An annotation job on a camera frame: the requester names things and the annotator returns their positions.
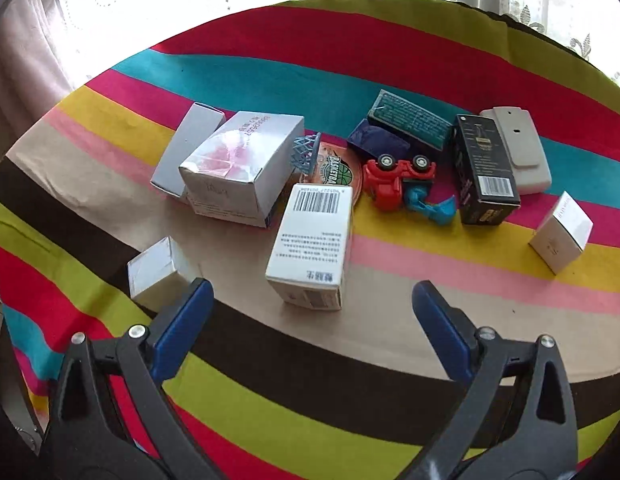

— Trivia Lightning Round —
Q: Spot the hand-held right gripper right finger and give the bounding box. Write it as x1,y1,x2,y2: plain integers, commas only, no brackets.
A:
405,281,578,480

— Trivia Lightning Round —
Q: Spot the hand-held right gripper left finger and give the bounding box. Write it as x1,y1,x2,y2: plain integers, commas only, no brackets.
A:
40,277,225,480

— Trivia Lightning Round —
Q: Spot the white box with barcode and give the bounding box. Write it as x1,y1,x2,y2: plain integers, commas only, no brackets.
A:
265,183,354,311

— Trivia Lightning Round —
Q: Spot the small white box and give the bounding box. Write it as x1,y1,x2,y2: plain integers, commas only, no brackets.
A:
127,236,203,313

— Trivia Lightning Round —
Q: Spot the teal toy digger part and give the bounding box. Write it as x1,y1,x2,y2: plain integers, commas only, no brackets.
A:
405,187,458,226

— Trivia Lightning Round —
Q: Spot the striped colourful blanket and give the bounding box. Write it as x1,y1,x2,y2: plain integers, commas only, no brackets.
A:
0,0,620,480

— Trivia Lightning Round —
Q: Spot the white cube box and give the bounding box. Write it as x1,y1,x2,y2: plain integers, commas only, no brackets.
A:
528,191,594,276

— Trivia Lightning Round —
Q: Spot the red toy truck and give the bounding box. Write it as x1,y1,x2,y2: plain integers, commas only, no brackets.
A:
362,154,437,213

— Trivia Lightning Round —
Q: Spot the large white box pink print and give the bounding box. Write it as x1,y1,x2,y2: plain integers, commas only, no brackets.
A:
179,111,305,229

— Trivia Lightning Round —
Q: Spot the black box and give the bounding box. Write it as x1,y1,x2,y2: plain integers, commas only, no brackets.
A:
452,114,522,226

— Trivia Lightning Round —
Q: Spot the tall grey-white box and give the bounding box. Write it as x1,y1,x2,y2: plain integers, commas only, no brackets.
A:
150,102,227,204

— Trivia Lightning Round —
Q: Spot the beige plastic device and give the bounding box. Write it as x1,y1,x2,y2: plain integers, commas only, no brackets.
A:
479,106,552,196

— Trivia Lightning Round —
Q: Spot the teal green box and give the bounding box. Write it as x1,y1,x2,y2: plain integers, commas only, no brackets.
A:
367,89,453,153

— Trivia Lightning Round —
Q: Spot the brown curtain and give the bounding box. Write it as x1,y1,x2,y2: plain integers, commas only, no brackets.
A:
0,0,93,131

